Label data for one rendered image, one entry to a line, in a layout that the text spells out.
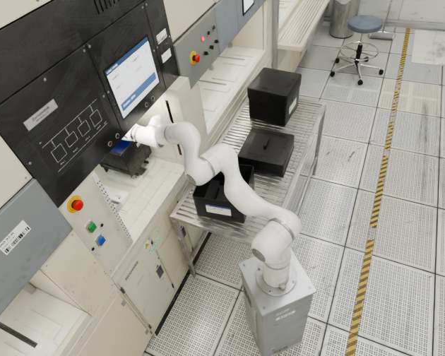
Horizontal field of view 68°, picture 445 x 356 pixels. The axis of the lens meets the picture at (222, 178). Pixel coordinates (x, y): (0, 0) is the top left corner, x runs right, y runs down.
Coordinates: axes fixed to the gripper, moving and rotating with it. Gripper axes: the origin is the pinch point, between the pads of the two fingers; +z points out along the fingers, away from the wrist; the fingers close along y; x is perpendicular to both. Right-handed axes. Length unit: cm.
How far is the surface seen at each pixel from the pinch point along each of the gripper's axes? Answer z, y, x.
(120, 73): -30, -9, 41
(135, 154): -9.9, -0.7, -16.0
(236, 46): 10, 160, -35
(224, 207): -63, -2, -34
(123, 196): -9.2, -18.4, -32.4
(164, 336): -38, -55, -123
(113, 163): -1.5, -10.5, -17.2
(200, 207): -50, -5, -38
